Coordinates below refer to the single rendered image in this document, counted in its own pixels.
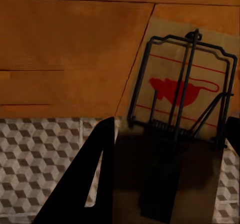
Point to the mousetrap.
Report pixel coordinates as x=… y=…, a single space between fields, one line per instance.
x=169 y=148

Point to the cabinet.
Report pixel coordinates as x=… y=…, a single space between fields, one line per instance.
x=77 y=58

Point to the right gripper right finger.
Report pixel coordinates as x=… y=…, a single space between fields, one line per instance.
x=233 y=133

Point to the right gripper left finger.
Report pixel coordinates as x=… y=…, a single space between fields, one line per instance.
x=66 y=204

